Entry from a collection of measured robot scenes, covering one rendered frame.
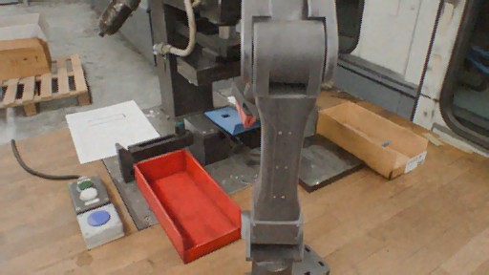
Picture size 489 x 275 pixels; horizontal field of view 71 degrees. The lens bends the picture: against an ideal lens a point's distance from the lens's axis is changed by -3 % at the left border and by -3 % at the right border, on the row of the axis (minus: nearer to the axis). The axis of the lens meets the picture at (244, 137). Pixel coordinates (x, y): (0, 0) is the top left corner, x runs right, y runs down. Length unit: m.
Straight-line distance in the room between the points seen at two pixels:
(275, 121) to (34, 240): 0.54
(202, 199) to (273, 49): 0.47
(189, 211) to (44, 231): 0.28
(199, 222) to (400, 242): 0.37
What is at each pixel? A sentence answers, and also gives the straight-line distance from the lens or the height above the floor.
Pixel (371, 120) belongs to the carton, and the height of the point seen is 0.95.
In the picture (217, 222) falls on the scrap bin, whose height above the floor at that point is 0.91.
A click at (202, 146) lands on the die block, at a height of 0.95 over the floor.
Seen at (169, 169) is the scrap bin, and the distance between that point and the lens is 0.82.
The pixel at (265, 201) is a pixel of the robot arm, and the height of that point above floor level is 1.09.
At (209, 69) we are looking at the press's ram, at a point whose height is 1.14.
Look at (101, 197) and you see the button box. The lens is 0.77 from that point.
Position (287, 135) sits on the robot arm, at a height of 1.19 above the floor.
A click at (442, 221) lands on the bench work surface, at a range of 0.80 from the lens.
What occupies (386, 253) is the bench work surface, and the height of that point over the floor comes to 0.90.
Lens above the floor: 1.39
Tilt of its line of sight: 31 degrees down
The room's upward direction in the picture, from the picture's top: straight up
